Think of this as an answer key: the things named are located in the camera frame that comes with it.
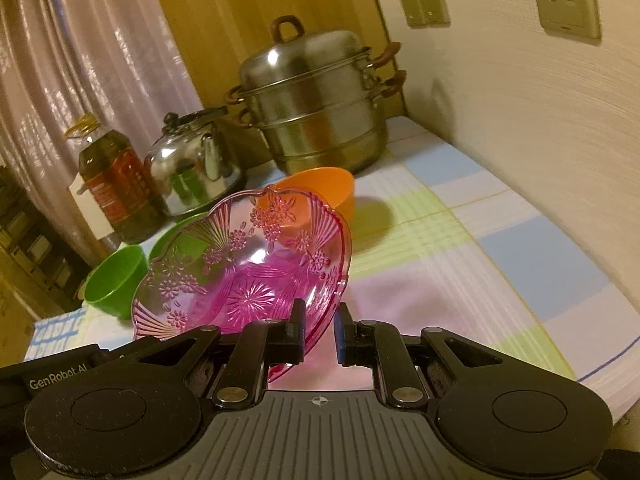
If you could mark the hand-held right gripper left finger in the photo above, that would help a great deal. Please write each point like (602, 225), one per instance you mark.
(298, 332)

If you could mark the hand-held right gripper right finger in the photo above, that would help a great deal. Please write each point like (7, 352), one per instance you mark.
(341, 337)

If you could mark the pink transparent plastic plate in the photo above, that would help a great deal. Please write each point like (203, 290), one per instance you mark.
(260, 270)

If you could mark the green plastic bowl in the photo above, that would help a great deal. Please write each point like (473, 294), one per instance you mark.
(112, 285)
(165, 242)

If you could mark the orange plastic bowl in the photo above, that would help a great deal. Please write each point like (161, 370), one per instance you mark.
(327, 185)

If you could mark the blue white checkered towel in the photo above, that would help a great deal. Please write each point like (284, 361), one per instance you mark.
(52, 332)

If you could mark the dark shelf unit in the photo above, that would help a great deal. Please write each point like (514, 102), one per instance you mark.
(30, 240)

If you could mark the checkered tablecloth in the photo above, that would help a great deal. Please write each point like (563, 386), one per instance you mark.
(450, 260)

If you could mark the cooking oil bottle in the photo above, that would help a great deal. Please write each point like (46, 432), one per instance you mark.
(122, 180)

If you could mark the stainless steel kettle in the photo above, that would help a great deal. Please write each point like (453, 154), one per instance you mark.
(185, 165)

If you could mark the stainless steel steamer pot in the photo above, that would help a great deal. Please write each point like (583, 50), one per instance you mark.
(320, 110)

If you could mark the pale pink curtain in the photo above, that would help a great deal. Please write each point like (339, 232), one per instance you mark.
(75, 60)

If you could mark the beige wall socket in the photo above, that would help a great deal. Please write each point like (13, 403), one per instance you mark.
(410, 7)
(434, 2)

